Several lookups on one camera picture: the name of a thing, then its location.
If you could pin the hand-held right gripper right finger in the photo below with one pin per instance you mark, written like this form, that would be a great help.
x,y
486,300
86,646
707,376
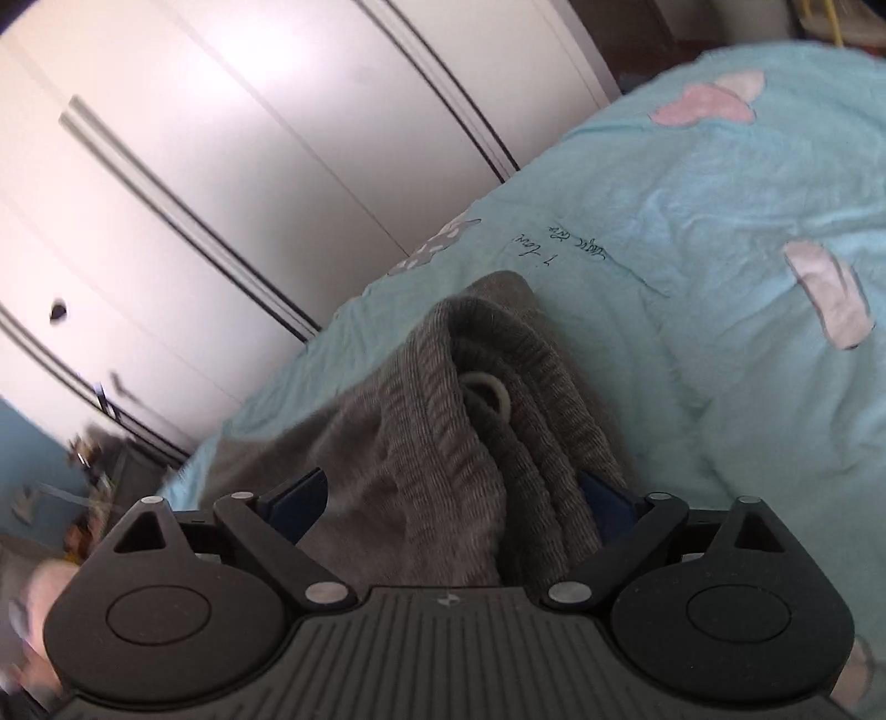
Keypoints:
x,y
609,507

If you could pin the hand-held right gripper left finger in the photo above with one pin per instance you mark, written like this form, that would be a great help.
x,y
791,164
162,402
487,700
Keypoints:
x,y
299,500

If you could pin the grey dresser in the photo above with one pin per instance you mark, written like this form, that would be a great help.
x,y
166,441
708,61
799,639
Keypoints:
x,y
131,464

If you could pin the light blue printed bedsheet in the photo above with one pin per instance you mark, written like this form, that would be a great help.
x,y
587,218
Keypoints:
x,y
692,208

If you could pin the white wardrobe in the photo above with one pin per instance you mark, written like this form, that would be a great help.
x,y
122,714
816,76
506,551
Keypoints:
x,y
207,173

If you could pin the yellow chair frame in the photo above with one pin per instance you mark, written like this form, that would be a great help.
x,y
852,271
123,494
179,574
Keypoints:
x,y
834,17

